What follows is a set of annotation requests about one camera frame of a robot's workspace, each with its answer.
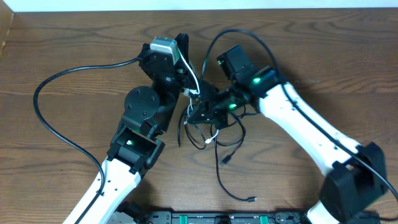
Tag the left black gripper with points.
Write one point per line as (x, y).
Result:
(187, 80)

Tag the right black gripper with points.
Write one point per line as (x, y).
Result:
(211, 114)

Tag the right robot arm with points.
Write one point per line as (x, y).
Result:
(353, 173)

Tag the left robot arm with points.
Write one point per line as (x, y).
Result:
(135, 148)

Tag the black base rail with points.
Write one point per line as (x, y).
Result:
(131, 213)

